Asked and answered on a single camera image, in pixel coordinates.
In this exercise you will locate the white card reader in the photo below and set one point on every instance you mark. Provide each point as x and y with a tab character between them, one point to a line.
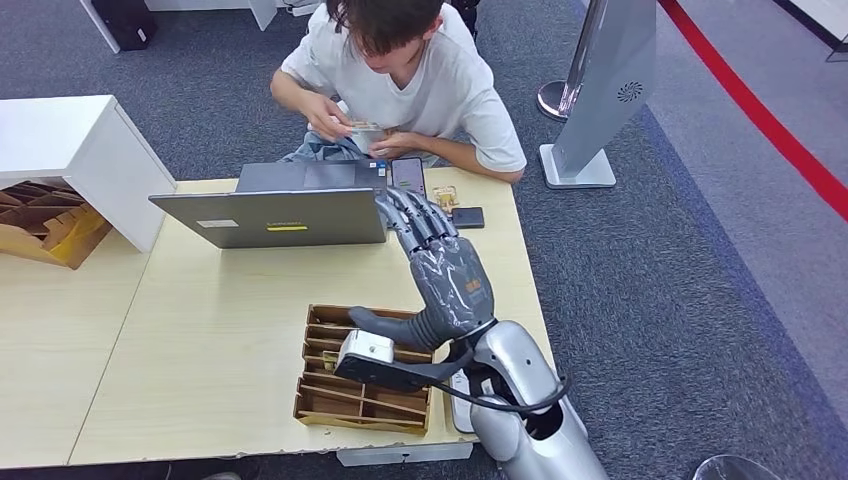
462	404

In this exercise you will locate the silver kiosk stand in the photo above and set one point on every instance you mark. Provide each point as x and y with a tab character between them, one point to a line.
606	93

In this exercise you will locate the person's left forearm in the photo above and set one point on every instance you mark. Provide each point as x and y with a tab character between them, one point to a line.
467	159

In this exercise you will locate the white cabinet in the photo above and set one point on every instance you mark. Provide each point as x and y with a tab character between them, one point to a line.
73	146

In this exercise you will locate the chrome stanchion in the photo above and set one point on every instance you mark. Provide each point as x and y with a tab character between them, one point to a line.
551	99

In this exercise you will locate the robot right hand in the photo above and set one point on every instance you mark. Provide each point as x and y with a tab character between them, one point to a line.
454	285

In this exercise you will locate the black adapter box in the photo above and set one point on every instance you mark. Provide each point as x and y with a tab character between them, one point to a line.
468	218

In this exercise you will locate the white desk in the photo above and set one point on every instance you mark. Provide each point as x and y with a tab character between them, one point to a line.
825	16
262	8

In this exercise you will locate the white table bracket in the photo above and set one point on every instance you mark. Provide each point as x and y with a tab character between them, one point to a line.
404	455

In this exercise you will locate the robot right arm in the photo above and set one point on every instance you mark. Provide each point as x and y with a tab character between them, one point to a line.
523	371

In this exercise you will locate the clear dome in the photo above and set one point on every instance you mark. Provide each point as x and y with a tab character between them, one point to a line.
735	470

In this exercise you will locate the cardboard slotted organizer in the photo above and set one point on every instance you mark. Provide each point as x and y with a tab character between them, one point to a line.
53	228

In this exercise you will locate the person's right forearm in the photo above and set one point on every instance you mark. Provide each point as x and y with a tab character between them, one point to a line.
291	93

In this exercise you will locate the autumn print key card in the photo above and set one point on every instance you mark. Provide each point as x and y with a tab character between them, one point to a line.
366	126
330	361

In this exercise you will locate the person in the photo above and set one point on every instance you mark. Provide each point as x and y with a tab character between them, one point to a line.
424	86

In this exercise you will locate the red barrier belt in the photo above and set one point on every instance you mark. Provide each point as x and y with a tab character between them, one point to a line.
748	99

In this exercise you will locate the small yellow patterned card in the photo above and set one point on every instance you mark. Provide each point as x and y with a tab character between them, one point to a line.
447	195

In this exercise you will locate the person's left hand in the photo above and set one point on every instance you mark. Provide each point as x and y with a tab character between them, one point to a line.
396	146

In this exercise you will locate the white shoe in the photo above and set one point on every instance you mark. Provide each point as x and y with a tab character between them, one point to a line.
222	476

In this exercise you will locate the grey laptop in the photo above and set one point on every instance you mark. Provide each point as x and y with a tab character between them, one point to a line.
285	218

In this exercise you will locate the person's right hand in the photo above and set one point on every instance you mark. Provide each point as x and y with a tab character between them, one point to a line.
328	118

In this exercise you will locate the small pale packet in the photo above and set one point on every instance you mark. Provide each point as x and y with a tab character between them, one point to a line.
369	142

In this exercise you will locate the black smartphone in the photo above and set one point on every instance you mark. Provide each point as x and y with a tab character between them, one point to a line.
407	173

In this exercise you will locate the wooden card organizer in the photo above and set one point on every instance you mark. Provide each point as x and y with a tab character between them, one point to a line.
331	397

